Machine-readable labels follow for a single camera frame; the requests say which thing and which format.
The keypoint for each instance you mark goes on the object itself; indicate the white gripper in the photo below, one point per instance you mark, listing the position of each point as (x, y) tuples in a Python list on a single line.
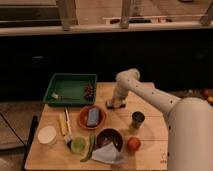
[(117, 102)]

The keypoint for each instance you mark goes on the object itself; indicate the wooden board eraser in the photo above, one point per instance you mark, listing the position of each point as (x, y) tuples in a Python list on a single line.
[(110, 105)]

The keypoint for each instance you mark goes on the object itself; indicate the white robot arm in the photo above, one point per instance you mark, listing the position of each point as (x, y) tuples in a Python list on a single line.
[(189, 121)]

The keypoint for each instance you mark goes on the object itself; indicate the dark metal cup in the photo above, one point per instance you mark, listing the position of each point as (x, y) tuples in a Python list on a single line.
[(137, 119)]

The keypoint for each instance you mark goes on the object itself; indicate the red grape bunch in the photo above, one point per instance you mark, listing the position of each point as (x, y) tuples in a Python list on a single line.
[(89, 92)]

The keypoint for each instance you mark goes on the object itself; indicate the dark purple bowl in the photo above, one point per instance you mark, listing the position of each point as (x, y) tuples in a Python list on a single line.
[(109, 135)]

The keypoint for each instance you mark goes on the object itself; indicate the orange clay plate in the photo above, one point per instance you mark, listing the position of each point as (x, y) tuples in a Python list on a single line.
[(83, 116)]

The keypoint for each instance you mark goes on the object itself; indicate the green chili pepper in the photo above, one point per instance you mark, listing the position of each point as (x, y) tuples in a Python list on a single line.
[(92, 139)]

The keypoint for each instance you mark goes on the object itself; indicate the orange fruit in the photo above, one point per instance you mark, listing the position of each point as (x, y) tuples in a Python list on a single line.
[(133, 144)]

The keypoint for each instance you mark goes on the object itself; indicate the green plastic tray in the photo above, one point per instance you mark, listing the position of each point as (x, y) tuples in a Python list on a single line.
[(70, 85)]

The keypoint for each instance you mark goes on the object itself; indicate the grey folded cloth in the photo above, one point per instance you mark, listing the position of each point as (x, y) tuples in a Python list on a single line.
[(108, 154)]

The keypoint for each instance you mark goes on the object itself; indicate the yellow corn cob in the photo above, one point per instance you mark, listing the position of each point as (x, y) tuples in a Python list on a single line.
[(63, 125)]

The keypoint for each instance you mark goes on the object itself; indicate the green small cup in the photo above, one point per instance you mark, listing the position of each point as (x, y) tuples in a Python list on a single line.
[(78, 145)]

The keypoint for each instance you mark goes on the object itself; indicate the metal fork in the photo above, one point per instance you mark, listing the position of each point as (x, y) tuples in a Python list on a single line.
[(57, 96)]

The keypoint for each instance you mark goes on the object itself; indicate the white round container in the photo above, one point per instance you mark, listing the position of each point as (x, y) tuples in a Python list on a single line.
[(47, 135)]

